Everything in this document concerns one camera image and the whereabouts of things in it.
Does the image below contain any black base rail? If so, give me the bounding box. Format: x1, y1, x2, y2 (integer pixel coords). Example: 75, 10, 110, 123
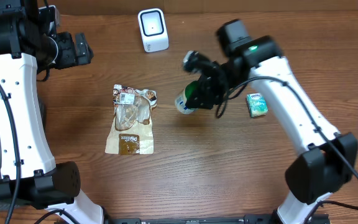
104, 214, 331, 224

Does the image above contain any green lid jar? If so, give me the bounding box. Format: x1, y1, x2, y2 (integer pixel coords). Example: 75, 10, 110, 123
175, 81, 198, 114

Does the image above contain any cardboard box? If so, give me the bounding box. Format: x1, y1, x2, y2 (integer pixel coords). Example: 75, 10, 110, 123
48, 0, 358, 16

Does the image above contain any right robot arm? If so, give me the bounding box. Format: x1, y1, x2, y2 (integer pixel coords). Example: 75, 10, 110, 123
176, 19, 358, 223

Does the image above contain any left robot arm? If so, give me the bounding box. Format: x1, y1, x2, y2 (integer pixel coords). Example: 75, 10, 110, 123
0, 0, 108, 223

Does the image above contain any beige snack bag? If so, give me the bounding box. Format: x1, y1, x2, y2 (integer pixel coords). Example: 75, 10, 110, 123
105, 84, 157, 155

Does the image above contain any left black cable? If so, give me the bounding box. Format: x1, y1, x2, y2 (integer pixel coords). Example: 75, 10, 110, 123
0, 63, 74, 224

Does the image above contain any teal tissue pack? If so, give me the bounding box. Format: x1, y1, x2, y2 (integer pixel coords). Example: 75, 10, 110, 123
247, 93, 269, 118

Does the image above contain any white barcode scanner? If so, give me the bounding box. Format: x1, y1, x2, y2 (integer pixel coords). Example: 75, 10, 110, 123
137, 8, 169, 53

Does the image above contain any right black cable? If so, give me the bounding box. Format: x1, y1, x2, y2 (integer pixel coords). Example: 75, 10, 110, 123
214, 76, 358, 215

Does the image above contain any black cable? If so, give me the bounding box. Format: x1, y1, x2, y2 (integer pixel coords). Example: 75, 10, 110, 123
214, 76, 358, 215
0, 63, 74, 224

